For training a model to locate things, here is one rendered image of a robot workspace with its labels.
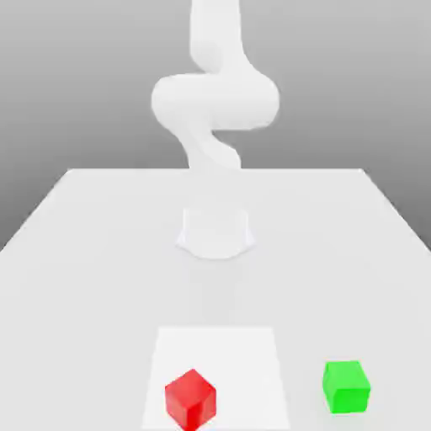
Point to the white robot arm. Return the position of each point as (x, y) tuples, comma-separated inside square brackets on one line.
[(215, 101)]

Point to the small red cube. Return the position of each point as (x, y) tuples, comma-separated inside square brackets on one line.
[(190, 399)]

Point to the small green cube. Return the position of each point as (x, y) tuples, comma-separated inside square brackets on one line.
[(346, 387)]

